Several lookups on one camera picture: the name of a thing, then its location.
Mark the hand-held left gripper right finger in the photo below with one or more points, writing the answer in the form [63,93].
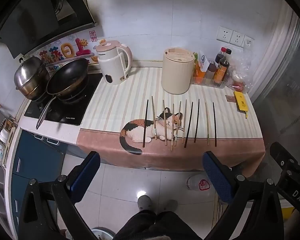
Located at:
[217,177]

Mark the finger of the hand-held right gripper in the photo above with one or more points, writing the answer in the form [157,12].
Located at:
[278,153]

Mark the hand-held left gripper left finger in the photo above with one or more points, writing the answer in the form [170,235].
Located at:
[86,173]

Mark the cream cylindrical utensil holder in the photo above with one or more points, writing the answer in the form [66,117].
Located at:
[176,72]

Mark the dark wooden chopstick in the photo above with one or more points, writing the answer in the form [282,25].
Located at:
[188,125]
[214,124]
[196,120]
[145,122]

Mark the person's grey slipper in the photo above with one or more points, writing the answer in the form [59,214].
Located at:
[144,202]
[170,205]

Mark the blue kitchen cabinet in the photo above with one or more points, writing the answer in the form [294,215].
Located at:
[32,155]

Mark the black cooktop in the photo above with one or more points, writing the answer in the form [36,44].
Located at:
[65,116]

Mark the white round bin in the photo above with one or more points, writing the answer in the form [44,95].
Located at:
[102,233]

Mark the small brown card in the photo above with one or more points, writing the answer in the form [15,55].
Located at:
[230,98]

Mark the striped cat print tablecloth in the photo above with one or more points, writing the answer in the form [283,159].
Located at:
[120,100]

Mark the person's dark trousers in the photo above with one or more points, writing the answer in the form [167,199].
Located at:
[150,226]

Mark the metal storage rack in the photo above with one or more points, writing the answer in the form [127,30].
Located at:
[0,140]

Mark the clear plastic bag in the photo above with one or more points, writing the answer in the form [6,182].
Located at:
[241,65]

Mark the clear plastic tray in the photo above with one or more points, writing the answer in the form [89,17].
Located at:
[202,81]

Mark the black frying pan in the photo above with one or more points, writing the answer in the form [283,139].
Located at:
[67,76]

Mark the sauce bottle orange label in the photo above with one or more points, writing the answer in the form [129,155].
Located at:
[221,72]

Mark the brown seasoning jar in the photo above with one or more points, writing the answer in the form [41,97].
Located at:
[211,71]

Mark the orange squeeze bottle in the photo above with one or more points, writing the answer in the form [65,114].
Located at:
[198,67]

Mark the white pink electric kettle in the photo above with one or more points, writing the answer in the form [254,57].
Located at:
[112,65]

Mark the stainless steel lidded pot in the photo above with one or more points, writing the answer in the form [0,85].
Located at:
[31,76]

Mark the dark bottle black cap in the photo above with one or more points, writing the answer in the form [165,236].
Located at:
[228,52]

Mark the dark bottle red cap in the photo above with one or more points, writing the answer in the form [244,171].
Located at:
[220,56]

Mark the white seasoning pouch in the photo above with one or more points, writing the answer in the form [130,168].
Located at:
[204,61]

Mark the black range hood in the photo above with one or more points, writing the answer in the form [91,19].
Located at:
[27,17]

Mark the white wall socket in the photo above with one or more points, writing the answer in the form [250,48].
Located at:
[224,34]
[248,42]
[237,38]

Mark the colourful wall stickers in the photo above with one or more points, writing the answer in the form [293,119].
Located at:
[65,51]

